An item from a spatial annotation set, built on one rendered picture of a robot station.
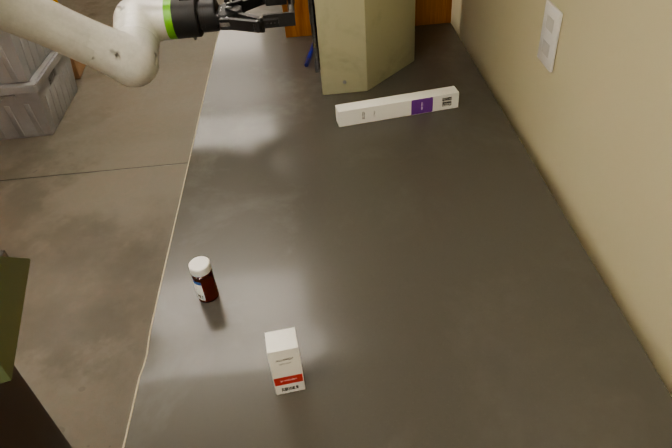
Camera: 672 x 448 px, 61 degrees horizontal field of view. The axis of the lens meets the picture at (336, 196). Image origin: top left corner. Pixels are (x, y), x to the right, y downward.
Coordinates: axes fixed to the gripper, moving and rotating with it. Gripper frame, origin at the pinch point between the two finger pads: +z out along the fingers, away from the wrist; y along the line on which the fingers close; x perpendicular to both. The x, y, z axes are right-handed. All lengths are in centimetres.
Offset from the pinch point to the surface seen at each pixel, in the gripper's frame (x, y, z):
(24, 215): 114, 80, -136
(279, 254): 20, -59, -5
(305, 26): 17.6, 31.7, 2.8
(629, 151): 2, -64, 49
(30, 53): 71, 163, -144
